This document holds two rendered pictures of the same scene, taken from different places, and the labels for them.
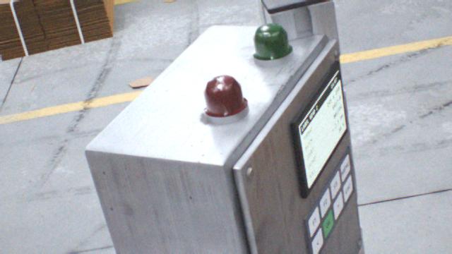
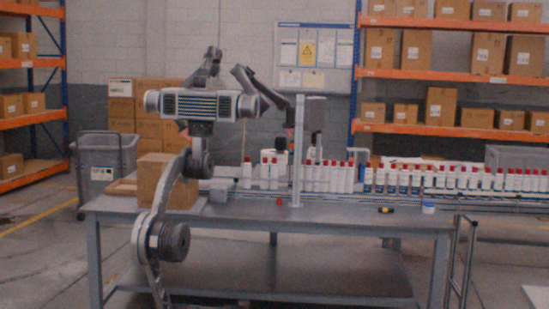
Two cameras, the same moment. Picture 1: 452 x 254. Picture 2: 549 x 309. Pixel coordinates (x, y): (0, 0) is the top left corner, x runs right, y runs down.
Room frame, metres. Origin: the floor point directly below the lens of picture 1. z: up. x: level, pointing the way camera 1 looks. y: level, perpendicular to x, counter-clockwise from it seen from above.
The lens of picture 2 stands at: (3.49, 0.13, 1.70)
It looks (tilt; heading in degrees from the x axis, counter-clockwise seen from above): 11 degrees down; 186
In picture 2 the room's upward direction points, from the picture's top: 2 degrees clockwise
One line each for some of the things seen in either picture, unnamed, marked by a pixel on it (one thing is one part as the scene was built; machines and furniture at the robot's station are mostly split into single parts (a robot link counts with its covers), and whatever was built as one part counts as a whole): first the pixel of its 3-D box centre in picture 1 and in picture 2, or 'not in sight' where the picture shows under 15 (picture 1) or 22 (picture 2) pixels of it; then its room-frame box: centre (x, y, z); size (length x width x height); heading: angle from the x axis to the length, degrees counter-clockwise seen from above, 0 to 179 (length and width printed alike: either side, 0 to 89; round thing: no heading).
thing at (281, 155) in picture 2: not in sight; (280, 158); (0.11, -0.21, 1.03); 0.09 x 0.09 x 0.30
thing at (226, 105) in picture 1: (223, 96); not in sight; (0.42, 0.00, 1.49); 0.03 x 0.03 x 0.02
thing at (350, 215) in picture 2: not in sight; (271, 190); (0.20, -0.25, 0.82); 2.10 x 1.31 x 0.02; 94
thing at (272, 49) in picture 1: (270, 41); not in sight; (0.48, -0.04, 1.49); 0.03 x 0.03 x 0.02
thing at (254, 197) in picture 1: (246, 205); (310, 113); (0.46, 0.00, 1.38); 0.17 x 0.10 x 0.19; 149
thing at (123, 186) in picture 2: not in sight; (135, 187); (0.45, -1.11, 0.85); 0.30 x 0.26 x 0.04; 94
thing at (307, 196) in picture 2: not in sight; (289, 194); (0.39, -0.12, 0.85); 1.65 x 0.11 x 0.05; 94
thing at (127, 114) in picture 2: not in sight; (159, 130); (-3.06, -2.19, 0.70); 1.20 x 0.82 x 1.39; 92
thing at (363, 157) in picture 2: not in sight; (356, 169); (0.27, 0.30, 1.01); 0.14 x 0.13 x 0.26; 94
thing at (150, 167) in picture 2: not in sight; (168, 180); (0.74, -0.78, 0.99); 0.30 x 0.24 x 0.27; 93
